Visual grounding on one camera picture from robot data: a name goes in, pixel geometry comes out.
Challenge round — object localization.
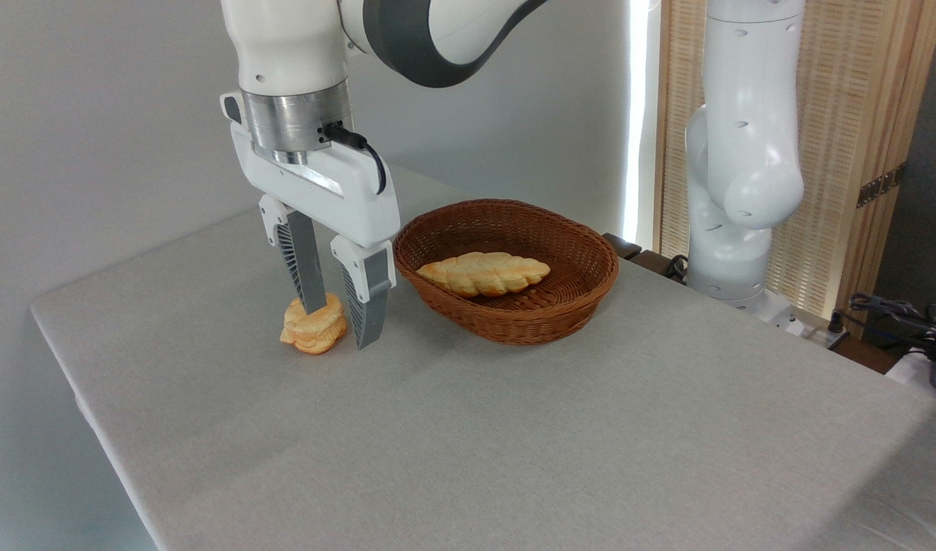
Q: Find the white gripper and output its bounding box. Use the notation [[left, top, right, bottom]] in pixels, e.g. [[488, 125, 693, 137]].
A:
[[220, 92, 402, 351]]

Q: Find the round layered bread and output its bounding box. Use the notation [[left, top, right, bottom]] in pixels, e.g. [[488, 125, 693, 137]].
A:
[[279, 292, 348, 356]]

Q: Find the braided bread loaf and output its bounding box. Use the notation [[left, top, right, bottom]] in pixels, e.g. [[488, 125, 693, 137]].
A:
[[416, 251, 552, 299]]

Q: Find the brown wicker basket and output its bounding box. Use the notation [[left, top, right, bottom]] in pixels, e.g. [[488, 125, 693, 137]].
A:
[[392, 198, 621, 347]]

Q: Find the grey tablecloth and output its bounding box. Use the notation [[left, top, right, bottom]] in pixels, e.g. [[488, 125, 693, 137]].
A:
[[29, 161, 936, 551]]

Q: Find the dark wooden bench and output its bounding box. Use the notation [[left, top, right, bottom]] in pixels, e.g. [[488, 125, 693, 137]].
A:
[[602, 232, 692, 285]]

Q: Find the wooden slatted folding screen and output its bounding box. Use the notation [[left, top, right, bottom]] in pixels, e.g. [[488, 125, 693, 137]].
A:
[[654, 0, 936, 339]]

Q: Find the metal screen hinge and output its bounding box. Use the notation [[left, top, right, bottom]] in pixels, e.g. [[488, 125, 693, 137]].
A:
[[856, 161, 907, 210]]

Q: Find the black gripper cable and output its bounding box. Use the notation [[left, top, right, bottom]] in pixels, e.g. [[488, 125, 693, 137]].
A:
[[322, 122, 389, 197]]

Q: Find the black cable bundle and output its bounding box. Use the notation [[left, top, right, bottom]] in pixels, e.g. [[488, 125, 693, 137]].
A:
[[845, 292, 936, 362]]

